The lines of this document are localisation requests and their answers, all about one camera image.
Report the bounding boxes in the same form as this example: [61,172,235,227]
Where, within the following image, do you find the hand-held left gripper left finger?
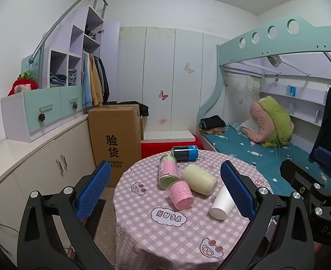
[17,160,112,270]

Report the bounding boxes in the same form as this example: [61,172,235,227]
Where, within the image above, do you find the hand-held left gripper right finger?
[219,160,315,270]

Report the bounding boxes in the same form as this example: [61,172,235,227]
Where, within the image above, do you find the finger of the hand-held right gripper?
[309,146,331,175]
[279,160,327,200]

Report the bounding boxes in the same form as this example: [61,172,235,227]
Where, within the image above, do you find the white paper cup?
[209,185,236,220]

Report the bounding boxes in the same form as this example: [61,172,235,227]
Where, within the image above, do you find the cream plastic cup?
[181,164,218,196]

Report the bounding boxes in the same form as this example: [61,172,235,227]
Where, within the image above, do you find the small pink cup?
[167,180,195,210]

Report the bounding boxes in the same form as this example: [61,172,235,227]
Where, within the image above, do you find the blue and black cup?
[171,145,199,161]

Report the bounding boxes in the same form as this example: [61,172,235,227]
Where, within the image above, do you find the teal patterned bedsheet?
[203,121,331,198]

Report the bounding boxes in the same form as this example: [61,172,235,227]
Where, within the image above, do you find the dark hanging garment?
[309,79,331,164]

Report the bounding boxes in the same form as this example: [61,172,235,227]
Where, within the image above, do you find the brown cardboard box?
[87,104,142,188]

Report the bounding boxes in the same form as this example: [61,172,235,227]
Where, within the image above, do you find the pink and green plush pillow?
[240,96,295,148]

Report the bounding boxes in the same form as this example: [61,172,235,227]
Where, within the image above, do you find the cream low cabinet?
[0,113,98,259]

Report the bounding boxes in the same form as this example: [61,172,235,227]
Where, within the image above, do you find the folded dark clothes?
[199,115,230,135]

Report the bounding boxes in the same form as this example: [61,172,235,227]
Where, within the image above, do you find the pink checked tablecloth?
[113,149,273,270]

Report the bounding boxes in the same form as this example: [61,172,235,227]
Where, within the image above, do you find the red storage box white lid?
[141,130,202,159]

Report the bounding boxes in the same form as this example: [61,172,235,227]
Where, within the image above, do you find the black bag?
[106,101,150,118]

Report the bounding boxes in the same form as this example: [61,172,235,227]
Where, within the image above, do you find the teal drawer cabinet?
[0,85,84,143]

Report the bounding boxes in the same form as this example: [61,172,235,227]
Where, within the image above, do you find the hanging clothes row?
[81,51,110,109]

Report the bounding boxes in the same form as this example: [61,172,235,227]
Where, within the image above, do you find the small clip fan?
[266,55,283,68]

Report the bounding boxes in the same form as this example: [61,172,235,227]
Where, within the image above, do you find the folded jeans stack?
[50,69,78,88]

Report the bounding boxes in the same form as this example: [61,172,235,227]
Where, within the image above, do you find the red strawberry plush toy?
[7,72,39,97]

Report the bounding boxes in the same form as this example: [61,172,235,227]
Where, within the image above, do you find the white wardrobe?
[118,26,263,140]

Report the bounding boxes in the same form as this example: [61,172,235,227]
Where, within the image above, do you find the lilac stepped shelf unit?
[22,6,120,110]

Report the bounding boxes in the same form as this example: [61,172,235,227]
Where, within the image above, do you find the grey metal handrail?
[28,0,109,64]

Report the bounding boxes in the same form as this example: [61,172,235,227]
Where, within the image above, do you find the teal bunk bed frame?
[199,13,331,151]

